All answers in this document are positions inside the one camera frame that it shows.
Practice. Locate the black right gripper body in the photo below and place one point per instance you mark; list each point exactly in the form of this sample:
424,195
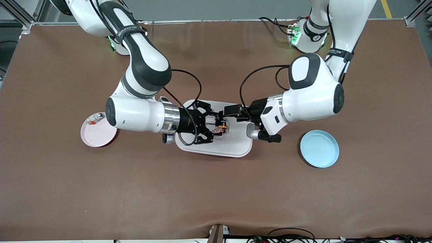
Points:
185,120

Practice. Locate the light blue round plate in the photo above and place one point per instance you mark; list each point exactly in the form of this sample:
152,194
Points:
319,149

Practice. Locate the white lidded box grey clasps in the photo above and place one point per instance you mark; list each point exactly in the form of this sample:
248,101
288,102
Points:
233,145

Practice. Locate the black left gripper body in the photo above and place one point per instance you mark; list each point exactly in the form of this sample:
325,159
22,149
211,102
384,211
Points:
255,107

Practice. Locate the brown table cover mat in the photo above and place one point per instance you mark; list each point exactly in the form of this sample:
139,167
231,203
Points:
216,192

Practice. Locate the brown and white edge bracket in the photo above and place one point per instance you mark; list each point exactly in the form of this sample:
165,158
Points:
217,234

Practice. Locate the aluminium frame profile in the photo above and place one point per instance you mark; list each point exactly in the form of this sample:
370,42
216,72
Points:
20,15
416,15

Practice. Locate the silver table edge rail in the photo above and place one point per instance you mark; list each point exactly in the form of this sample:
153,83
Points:
219,21

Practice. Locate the orange and black push switch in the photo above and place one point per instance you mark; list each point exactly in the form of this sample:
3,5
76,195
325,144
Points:
222,129

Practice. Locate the pink round plate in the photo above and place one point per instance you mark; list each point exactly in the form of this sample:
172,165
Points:
96,136

